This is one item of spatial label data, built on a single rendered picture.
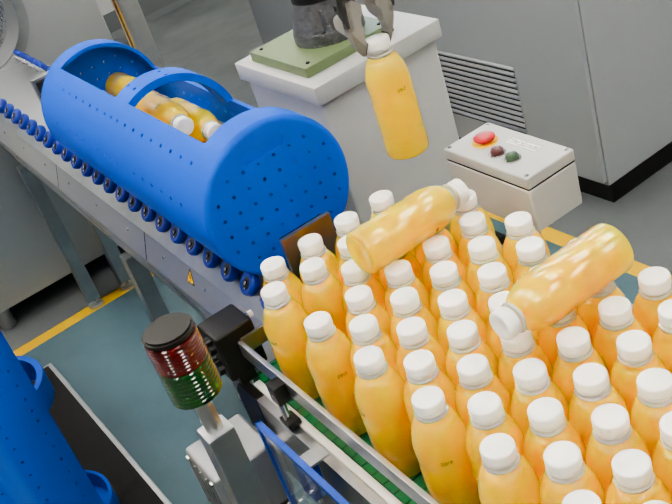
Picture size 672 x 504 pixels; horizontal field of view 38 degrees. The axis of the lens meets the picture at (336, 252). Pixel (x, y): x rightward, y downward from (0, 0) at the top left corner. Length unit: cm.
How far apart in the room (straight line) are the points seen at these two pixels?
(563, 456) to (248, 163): 79
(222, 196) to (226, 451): 53
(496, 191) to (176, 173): 54
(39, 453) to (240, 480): 120
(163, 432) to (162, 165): 148
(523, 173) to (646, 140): 199
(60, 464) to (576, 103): 192
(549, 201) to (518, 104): 195
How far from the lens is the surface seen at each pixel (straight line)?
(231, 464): 125
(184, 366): 113
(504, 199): 158
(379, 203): 156
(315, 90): 190
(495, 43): 345
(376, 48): 149
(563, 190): 157
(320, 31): 203
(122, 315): 374
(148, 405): 324
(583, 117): 330
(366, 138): 200
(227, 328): 157
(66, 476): 249
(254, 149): 163
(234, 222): 164
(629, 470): 104
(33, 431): 239
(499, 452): 108
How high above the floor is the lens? 186
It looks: 31 degrees down
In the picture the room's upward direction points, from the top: 19 degrees counter-clockwise
